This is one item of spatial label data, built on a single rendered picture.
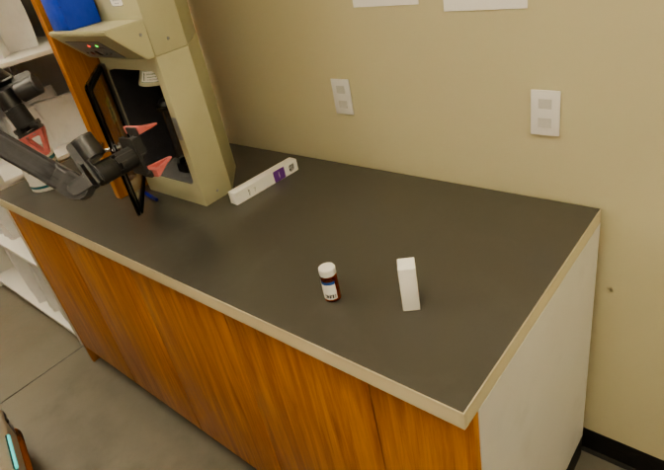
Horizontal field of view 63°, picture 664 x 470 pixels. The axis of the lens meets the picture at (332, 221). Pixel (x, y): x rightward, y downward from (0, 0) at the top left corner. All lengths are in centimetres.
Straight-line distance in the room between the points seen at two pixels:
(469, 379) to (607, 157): 67
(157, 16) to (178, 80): 17
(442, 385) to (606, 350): 85
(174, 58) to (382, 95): 60
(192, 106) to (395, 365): 99
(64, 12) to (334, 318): 110
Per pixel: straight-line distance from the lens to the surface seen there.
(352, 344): 109
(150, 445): 240
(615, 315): 167
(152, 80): 171
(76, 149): 145
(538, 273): 123
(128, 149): 146
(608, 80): 136
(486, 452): 113
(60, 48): 188
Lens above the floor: 168
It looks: 30 degrees down
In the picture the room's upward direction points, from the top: 12 degrees counter-clockwise
